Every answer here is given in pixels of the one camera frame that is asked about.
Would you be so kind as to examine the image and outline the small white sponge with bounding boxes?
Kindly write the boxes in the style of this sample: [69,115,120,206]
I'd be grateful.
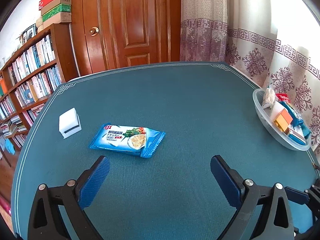
[59,108,81,139]

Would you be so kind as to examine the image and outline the large white sponge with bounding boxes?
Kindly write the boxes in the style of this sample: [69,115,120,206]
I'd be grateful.
[269,101,285,122]

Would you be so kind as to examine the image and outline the white blue medicine box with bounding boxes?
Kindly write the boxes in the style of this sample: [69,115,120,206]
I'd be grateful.
[287,128,306,145]

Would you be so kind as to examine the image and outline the brass door knob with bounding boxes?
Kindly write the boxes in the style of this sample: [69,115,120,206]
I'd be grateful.
[89,27,99,36]

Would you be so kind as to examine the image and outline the clear snack bag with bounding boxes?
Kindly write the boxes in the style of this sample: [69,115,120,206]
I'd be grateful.
[261,84,276,109]

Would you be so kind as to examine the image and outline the tan box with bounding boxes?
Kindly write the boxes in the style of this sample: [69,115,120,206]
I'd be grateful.
[41,0,72,16]

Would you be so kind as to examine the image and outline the red balloon glue packet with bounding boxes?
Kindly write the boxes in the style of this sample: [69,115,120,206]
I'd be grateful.
[276,93,291,103]

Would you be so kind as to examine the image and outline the wooden door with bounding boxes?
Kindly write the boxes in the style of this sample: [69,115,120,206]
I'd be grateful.
[71,0,181,75]

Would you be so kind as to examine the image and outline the wooden bookshelf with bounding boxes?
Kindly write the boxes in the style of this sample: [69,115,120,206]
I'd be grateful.
[1,23,79,151]

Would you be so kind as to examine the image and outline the green box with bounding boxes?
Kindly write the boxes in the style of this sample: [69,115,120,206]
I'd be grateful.
[42,4,71,22]

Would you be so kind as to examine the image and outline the clear plastic bowl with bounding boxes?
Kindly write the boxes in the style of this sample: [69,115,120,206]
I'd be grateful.
[253,88,311,151]

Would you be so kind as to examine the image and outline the blue cracker packet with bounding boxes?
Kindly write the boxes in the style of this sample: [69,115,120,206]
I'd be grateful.
[89,123,165,159]
[280,101,311,139]

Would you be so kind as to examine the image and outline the patterned curtain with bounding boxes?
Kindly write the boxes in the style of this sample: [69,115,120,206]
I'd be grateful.
[180,0,319,154]

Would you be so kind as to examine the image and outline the orange yellow block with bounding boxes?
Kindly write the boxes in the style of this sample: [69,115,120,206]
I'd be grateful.
[274,109,293,132]

